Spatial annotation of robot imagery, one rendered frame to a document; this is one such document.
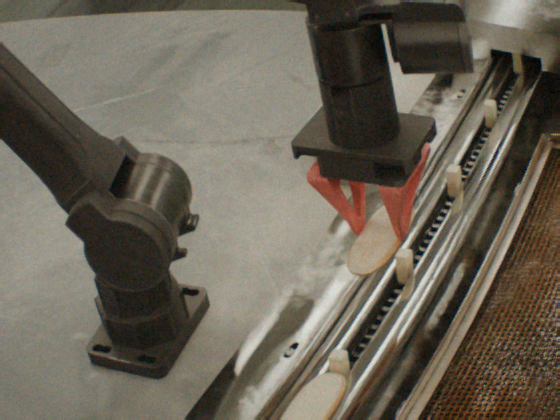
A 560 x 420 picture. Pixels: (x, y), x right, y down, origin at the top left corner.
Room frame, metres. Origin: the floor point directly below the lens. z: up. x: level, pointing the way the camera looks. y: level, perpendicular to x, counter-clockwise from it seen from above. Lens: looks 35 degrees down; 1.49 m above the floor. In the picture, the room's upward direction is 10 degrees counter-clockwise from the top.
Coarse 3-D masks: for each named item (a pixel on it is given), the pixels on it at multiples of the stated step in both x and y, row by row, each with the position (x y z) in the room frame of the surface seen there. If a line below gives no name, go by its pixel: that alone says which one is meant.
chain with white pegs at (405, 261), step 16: (512, 80) 1.14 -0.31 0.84; (496, 112) 1.04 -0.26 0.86; (480, 144) 1.00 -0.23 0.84; (448, 176) 0.91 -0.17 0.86; (464, 176) 0.94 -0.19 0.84; (448, 192) 0.92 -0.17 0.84; (448, 208) 0.90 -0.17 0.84; (432, 224) 0.87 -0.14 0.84; (400, 256) 0.80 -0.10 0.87; (416, 256) 0.83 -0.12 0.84; (400, 272) 0.80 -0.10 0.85; (384, 304) 0.77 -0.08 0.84; (368, 336) 0.73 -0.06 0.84; (336, 352) 0.69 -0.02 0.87; (352, 352) 0.71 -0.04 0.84; (336, 368) 0.68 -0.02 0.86
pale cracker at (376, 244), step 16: (384, 208) 0.78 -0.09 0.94; (368, 224) 0.76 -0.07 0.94; (384, 224) 0.75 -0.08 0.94; (368, 240) 0.74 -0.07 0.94; (384, 240) 0.73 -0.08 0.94; (352, 256) 0.72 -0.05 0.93; (368, 256) 0.72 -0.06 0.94; (384, 256) 0.72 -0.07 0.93; (352, 272) 0.71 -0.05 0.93; (368, 272) 0.71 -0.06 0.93
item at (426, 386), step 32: (544, 160) 0.87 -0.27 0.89; (544, 192) 0.82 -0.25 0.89; (512, 224) 0.78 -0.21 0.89; (544, 224) 0.76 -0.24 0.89; (512, 256) 0.73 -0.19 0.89; (480, 288) 0.70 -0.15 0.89; (544, 288) 0.67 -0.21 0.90; (512, 320) 0.65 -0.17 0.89; (448, 352) 0.63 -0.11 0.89; (512, 352) 0.61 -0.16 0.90; (448, 384) 0.60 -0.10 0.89; (480, 384) 0.58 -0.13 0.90; (416, 416) 0.57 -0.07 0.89; (480, 416) 0.54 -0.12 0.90; (544, 416) 0.51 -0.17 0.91
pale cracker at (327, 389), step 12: (312, 384) 0.66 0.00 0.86; (324, 384) 0.66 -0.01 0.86; (336, 384) 0.66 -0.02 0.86; (300, 396) 0.65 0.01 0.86; (312, 396) 0.65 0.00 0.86; (324, 396) 0.64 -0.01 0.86; (336, 396) 0.64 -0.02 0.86; (288, 408) 0.64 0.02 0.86; (300, 408) 0.63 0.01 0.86; (312, 408) 0.63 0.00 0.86; (324, 408) 0.63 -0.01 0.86
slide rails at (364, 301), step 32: (512, 64) 1.16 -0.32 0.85; (480, 96) 1.08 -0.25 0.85; (512, 96) 1.07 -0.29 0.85; (448, 160) 0.96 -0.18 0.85; (480, 160) 0.95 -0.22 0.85; (416, 224) 0.86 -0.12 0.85; (448, 224) 0.85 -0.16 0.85; (384, 288) 0.78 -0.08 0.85; (416, 288) 0.77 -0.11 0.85; (352, 320) 0.75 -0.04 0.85; (384, 320) 0.74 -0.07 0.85; (320, 352) 0.71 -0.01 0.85; (352, 384) 0.66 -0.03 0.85
